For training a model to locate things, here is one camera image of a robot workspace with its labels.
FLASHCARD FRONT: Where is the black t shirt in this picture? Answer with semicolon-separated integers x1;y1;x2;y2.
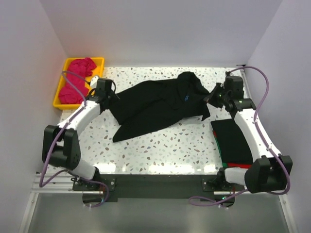
109;71;210;142
211;119;253;165

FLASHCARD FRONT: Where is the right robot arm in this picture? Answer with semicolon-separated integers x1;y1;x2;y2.
205;74;293;195

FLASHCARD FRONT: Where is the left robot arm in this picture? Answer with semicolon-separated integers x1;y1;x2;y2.
40;76;119;186

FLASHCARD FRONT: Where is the yellow plastic bin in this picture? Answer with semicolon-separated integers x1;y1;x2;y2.
53;57;104;110

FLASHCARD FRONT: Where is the pink crumpled t shirt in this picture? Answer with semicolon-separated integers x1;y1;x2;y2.
58;57;97;104

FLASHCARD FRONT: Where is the folded black t shirt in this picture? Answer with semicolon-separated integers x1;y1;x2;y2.
211;119;253;165

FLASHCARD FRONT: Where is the folded green t shirt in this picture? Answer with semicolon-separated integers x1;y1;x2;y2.
214;136;228;168

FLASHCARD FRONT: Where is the folded red t shirt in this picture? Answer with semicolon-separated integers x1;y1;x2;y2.
212;131;251;169

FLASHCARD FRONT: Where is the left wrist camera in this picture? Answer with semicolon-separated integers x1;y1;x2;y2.
90;75;100;89

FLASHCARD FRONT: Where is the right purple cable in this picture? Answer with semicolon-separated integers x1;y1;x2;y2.
189;66;292;207

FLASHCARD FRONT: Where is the purple cable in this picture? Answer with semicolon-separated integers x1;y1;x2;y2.
38;70;112;207
189;66;292;207

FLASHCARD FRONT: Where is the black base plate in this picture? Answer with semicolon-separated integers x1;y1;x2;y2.
71;174;244;202

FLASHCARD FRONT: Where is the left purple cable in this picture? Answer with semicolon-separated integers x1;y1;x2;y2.
38;70;112;207

